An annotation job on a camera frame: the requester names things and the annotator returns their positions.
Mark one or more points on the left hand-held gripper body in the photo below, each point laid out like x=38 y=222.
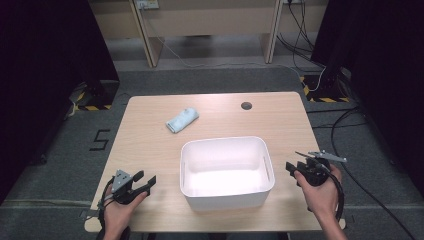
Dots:
x=120 y=181

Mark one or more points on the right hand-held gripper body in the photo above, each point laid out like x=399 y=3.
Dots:
x=315 y=171

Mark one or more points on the white plastic bin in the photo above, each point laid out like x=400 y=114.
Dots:
x=226 y=173

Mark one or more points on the light blue cloth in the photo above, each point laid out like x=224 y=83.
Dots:
x=182 y=120

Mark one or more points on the person's right hand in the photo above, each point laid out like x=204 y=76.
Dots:
x=323 y=200

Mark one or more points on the person's left hand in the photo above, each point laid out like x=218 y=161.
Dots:
x=118 y=216

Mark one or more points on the stand base with hazard tape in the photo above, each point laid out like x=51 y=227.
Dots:
x=100 y=95
x=328 y=86

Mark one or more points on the black curtain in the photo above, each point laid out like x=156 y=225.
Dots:
x=383 y=66
x=40 y=83

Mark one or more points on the beige wooden desk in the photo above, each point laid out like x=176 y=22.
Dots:
x=206 y=20

